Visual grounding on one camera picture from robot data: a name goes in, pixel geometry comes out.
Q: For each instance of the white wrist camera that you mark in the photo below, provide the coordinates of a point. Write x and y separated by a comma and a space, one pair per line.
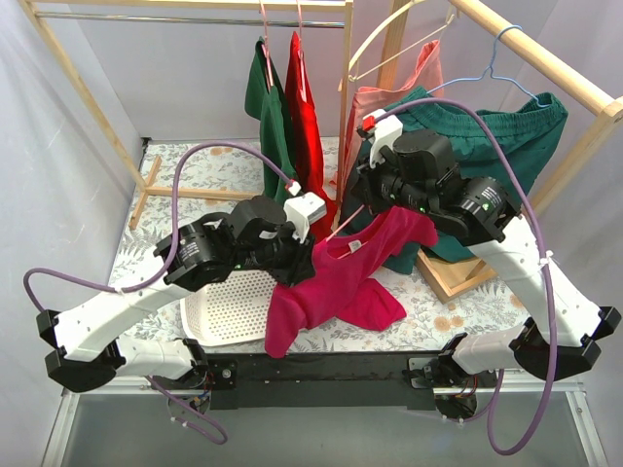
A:
381, 130
303, 210

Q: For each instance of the white perforated plastic basket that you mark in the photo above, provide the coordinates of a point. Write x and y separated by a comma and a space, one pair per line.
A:
231, 312

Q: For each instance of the floral table cloth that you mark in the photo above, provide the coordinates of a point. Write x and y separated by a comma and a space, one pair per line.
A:
429, 324

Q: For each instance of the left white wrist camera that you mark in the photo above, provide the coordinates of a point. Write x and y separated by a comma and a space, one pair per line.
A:
303, 210

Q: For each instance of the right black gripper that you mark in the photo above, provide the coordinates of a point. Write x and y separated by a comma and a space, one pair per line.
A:
363, 184

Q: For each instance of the right wooden clothes rack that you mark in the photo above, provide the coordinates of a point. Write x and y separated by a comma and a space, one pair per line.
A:
546, 51

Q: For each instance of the wooden clothes rack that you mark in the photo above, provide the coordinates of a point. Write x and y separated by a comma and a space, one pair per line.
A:
546, 51
145, 185

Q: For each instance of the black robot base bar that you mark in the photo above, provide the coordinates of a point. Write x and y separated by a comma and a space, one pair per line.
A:
329, 380

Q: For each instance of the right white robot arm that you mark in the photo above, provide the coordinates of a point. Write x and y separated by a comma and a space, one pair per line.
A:
564, 326

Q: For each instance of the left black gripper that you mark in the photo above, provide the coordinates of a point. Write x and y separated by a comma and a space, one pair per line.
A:
296, 263

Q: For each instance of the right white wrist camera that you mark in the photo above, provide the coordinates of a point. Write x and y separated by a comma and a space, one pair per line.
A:
381, 130

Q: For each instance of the cream wooden hanger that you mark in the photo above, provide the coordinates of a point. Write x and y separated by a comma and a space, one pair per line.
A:
393, 27

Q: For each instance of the red t shirt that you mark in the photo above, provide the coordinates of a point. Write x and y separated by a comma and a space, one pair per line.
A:
309, 154

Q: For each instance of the dark green t shirt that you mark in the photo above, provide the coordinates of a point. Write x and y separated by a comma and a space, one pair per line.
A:
266, 102

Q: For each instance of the magenta t shirt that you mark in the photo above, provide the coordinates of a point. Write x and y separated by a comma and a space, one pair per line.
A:
343, 286

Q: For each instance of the left wooden clothes rack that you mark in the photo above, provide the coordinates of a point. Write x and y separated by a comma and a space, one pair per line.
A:
145, 185

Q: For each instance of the pink wire hanger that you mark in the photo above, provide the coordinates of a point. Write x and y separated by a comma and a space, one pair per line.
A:
354, 245

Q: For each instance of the pink hanger under green shirt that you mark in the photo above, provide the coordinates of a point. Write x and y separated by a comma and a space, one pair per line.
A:
267, 58

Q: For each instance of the pink hanger under red shirt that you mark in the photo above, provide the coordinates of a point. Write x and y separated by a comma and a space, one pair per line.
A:
304, 89

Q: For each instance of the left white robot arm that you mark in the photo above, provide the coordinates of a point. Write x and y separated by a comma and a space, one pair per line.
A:
89, 343

